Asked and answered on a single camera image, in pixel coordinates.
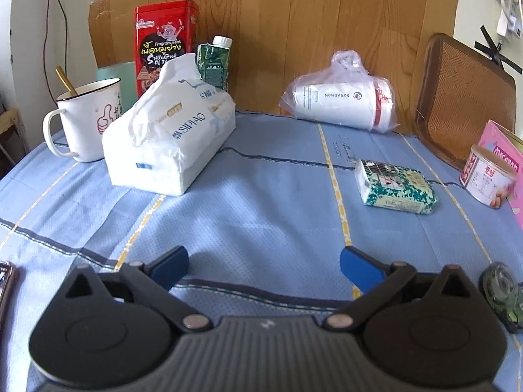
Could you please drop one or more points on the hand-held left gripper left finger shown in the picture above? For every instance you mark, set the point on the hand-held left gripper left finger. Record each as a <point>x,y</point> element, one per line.
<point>169,269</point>

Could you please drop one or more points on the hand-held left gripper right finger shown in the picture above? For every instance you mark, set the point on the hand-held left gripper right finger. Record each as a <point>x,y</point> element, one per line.
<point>359,267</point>

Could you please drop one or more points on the clear correction tape dispenser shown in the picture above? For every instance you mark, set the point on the clear correction tape dispenser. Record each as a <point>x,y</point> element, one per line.
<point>500,286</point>

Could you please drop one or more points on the white food can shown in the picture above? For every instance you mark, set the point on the white food can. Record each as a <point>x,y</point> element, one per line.
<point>486,179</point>

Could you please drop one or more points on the wood grain wall panel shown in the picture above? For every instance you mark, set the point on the wood grain wall panel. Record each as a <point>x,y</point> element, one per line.
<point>286,28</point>

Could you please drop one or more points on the white enamel mug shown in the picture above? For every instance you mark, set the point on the white enamel mug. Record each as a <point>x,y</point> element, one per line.
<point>86,122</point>

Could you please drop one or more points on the pale green container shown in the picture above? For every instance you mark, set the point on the pale green container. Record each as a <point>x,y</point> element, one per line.
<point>126,81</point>

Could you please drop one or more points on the gold spoon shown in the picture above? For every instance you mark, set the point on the gold spoon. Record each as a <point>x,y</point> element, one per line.
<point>65,81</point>

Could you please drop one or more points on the white tissue pack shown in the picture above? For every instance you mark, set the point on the white tissue pack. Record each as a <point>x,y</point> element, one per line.
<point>184,139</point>

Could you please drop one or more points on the white cups in plastic bag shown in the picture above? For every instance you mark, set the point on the white cups in plastic bag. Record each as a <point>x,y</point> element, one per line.
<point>335,102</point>

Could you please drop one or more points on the black tape cross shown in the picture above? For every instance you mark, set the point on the black tape cross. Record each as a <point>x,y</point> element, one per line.
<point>496,55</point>

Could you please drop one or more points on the blue striped tablecloth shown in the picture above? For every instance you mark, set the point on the blue striped tablecloth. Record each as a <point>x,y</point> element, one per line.
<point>265,212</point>

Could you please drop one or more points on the green patterned tissue pack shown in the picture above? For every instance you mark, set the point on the green patterned tissue pack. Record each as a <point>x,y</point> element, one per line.
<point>400,192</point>

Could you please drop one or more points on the green drink carton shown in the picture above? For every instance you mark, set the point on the green drink carton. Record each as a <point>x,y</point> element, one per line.
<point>214,65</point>

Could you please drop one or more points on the white wall charger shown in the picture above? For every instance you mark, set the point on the white wall charger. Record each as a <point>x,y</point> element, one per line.
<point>508,20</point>

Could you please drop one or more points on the smartphone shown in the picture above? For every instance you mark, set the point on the smartphone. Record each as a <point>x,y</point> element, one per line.
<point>6,286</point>

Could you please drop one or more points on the pink tin box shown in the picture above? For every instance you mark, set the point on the pink tin box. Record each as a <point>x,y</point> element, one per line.
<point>502,143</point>

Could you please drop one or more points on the red tin box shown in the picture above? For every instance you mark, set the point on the red tin box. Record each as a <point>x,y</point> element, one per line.
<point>163,49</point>

